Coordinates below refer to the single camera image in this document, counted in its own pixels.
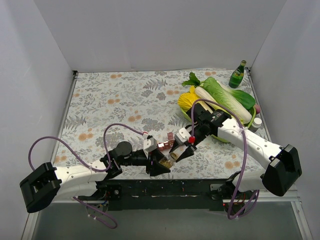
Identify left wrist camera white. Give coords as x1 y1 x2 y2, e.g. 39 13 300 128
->
143 135 158 153

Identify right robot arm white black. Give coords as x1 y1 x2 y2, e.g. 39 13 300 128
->
170 103 302 199

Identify white daikon radish toy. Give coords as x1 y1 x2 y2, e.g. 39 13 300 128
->
181 72 217 102

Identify pink radish toy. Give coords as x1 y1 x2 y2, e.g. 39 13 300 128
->
254 104 261 114

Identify green napa cabbage toy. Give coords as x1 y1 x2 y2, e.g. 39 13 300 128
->
200 77 256 125

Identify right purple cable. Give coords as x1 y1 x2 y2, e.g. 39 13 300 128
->
190 98 261 221

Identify floral tablecloth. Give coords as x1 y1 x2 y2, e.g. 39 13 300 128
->
53 70 261 180

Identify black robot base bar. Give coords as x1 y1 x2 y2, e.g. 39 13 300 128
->
89 179 235 211

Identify red weekly pill organizer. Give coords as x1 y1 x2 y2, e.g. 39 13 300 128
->
157 132 175 151

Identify green glass bottle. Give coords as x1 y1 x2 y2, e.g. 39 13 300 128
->
228 60 247 88

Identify clear pill bottle yellow pills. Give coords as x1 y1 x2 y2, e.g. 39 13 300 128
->
159 150 183 169

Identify green plastic basket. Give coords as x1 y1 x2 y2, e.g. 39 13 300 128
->
180 107 257 143

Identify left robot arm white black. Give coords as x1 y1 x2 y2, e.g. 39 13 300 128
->
19 139 170 213

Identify yellow napa cabbage toy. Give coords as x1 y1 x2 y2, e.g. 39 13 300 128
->
177 86 199 112

